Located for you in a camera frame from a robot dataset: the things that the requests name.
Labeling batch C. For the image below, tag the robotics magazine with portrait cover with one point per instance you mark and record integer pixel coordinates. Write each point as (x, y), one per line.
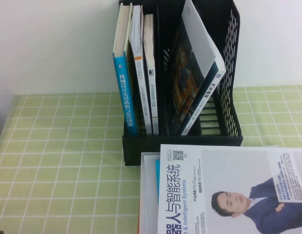
(226, 170)

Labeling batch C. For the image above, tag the white spine book black logo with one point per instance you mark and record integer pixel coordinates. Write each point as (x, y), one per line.
(152, 97)

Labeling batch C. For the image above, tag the blue spine hardcover book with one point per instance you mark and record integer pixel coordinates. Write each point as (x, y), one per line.
(126, 97)

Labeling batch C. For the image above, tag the white book orange band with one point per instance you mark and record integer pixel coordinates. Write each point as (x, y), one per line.
(140, 80)

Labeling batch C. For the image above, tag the dark colourful cover book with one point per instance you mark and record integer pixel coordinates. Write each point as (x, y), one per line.
(186, 85)

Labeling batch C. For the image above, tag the grey blue Brand Club book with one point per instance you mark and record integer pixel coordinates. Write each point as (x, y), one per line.
(157, 170)

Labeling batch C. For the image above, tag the pale grey cover book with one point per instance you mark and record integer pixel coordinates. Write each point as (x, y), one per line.
(141, 190)

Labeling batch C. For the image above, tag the orange cover book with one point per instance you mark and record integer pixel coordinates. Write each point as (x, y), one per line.
(139, 224)

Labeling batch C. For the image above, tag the white paper booklet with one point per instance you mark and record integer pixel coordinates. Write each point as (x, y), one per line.
(199, 41)

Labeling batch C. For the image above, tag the green checked tablecloth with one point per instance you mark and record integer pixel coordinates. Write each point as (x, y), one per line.
(68, 170)

